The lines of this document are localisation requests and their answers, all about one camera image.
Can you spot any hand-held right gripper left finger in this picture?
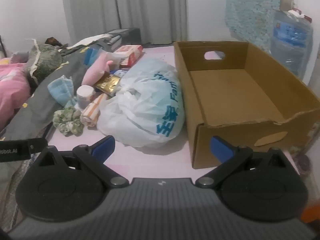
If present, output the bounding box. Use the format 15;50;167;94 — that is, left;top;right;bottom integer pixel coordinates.
32;135;130;188

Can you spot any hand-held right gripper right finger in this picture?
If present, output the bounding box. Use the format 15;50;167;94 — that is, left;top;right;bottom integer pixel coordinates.
195;136;288;188

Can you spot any orange striped towel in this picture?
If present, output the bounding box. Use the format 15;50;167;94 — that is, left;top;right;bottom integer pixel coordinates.
80;94;108;128

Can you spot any green white scrunchie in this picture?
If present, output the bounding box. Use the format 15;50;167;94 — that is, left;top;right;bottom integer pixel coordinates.
52;106;84;137

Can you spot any white plastic bag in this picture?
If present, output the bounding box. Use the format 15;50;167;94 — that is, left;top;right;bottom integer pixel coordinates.
96;58;185;148

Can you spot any white lidded jar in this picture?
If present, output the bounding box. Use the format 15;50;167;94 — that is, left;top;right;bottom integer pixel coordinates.
76;85;96;110

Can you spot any brown cardboard box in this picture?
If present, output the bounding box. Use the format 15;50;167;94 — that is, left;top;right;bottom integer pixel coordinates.
174;41;320;170

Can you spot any light blue towel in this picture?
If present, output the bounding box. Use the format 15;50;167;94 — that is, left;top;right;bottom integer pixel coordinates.
47;75;75;108

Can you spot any pink plush toy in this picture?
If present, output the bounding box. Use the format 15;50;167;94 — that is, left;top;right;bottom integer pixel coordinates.
82;52;114;87

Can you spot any grey blanket with yellow print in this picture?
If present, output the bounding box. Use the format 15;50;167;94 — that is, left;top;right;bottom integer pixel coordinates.
0;36;120;140

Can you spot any pink blanket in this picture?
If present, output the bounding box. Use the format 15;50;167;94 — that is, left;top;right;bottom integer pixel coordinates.
0;57;32;130

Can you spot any gold foil packet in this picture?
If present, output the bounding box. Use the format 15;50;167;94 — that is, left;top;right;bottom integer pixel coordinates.
94;74;122;96

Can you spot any blue fabric item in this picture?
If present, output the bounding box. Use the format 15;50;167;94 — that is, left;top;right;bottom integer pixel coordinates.
84;47;101;65

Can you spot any green patterned pillow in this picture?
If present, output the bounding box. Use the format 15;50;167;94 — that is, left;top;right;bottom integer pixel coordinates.
26;39;64;80

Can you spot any red white tissue pack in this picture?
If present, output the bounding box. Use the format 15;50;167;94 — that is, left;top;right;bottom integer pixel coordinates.
114;44;145;67

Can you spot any white cloth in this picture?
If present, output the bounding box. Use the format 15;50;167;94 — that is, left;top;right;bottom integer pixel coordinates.
72;34;113;48

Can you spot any dark brown object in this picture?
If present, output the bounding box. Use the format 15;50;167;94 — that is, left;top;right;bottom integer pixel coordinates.
46;37;63;47

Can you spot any black box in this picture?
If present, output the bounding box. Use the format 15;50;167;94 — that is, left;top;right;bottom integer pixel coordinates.
105;27;142;49

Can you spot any blue water jug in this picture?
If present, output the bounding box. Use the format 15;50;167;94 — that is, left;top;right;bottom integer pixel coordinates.
270;9;314;80

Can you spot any teal patterned cloth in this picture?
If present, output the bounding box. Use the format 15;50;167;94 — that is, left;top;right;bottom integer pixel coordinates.
225;0;299;55

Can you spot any grey curtain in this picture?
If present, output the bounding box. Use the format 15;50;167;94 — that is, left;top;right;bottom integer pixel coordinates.
61;0;188;45

